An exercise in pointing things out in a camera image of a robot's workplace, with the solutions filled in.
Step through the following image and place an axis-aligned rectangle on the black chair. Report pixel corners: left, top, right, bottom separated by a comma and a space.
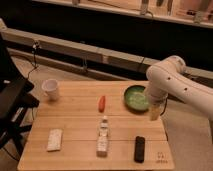
0, 34, 39, 155

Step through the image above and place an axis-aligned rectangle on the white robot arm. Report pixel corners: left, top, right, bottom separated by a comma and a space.
145, 55, 213, 121

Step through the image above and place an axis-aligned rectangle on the orange carrot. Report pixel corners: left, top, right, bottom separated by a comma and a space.
98, 96, 106, 112

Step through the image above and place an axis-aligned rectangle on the black cable on wall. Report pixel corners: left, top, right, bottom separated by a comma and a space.
26, 40, 41, 80

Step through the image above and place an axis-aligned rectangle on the black remote control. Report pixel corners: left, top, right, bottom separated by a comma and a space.
134, 136, 145, 163

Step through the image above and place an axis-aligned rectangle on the white sponge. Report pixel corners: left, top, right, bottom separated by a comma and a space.
47, 129, 63, 152

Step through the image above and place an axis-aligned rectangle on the clear plastic bottle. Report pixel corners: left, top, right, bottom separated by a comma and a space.
96, 116, 109, 157

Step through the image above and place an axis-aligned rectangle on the green ceramic bowl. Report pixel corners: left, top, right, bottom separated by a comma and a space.
124, 85, 149, 111

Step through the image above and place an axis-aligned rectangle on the white paper cup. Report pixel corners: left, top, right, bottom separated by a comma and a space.
42, 79, 59, 101

